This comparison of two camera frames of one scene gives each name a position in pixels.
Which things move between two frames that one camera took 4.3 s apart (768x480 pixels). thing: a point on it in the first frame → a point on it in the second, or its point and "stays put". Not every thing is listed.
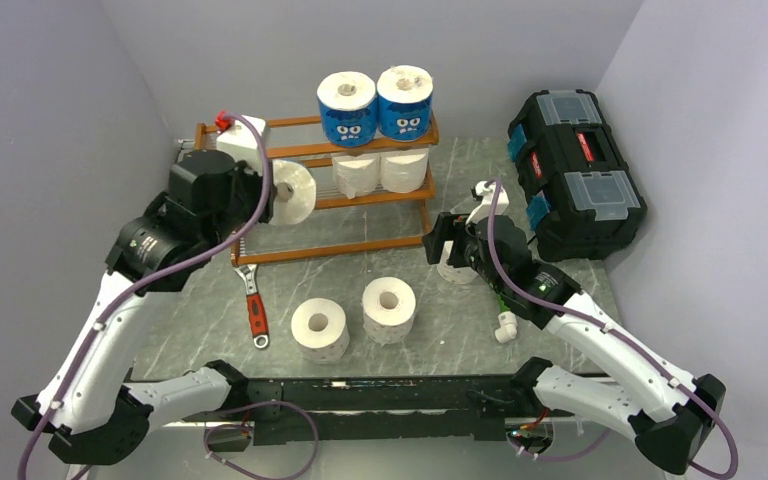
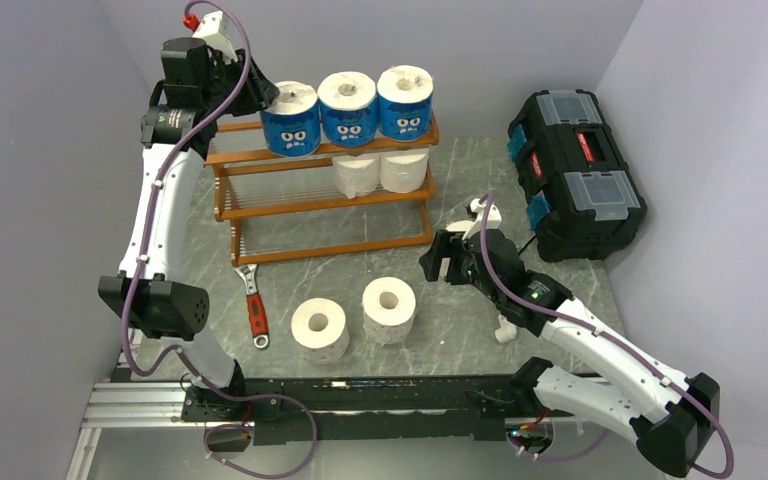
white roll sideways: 403,170 stays put
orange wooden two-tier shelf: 370,198 stays put
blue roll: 348,108 stays put
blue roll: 294,193 → 292,121
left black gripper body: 248,198 → 227,76
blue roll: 404,97 stays put
